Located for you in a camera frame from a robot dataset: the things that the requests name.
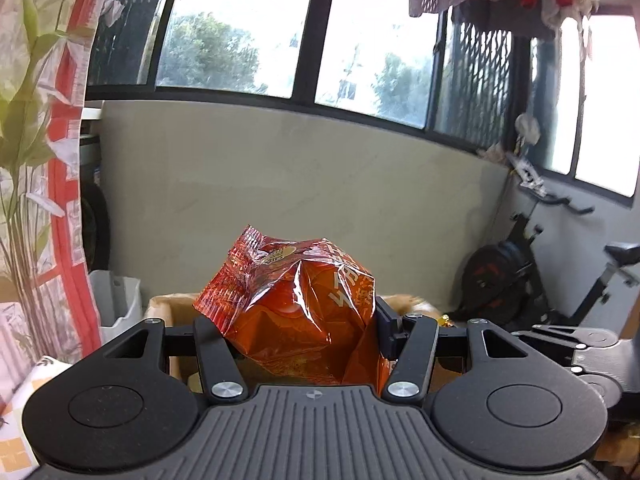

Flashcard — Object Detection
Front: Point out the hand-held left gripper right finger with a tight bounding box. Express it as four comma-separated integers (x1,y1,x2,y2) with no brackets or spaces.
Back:
374,297,532,405

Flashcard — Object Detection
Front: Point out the glossy red snack packet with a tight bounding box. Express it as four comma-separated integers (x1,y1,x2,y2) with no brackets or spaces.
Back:
193,225,396,387

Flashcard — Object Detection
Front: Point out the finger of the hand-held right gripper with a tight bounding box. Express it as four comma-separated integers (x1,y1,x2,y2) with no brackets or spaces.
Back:
512,323,624,358

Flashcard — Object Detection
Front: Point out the black exercise bike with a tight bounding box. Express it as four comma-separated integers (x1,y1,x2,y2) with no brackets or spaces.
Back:
459,150,640,333

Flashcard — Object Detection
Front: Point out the black window frame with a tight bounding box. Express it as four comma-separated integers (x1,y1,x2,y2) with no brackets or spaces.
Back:
84,0,640,210

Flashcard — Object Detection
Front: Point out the taped brown cardboard box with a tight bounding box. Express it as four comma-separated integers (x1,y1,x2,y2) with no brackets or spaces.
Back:
144,293,469,397

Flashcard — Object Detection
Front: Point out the white plastic bin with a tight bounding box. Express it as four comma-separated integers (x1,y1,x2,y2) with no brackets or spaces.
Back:
88,269,144,345

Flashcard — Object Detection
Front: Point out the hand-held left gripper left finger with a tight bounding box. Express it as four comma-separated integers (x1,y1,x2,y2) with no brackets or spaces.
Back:
104,317,249,405

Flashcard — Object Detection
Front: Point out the printed backdrop curtain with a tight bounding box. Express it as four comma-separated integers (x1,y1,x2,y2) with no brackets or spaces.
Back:
0,0,122,377

